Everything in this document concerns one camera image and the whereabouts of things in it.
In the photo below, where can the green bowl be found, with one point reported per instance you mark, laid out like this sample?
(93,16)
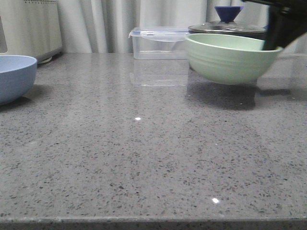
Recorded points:
(229,59)

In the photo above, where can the dark blue saucepan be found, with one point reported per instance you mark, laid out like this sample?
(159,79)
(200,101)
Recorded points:
(262,36)

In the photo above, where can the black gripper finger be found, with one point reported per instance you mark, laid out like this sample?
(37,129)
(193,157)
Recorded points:
(287,21)

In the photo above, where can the glass pot lid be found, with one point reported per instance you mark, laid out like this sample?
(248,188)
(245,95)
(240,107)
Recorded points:
(228,13)

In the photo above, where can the white curtain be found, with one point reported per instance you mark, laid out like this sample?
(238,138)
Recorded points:
(103,26)

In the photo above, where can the white appliance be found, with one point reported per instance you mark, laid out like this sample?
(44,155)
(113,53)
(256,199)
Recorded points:
(30,28)

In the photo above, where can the blue bowl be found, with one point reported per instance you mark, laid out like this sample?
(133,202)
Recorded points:
(17,76)

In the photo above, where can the clear plastic food container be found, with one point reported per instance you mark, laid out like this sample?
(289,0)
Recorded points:
(158,43)

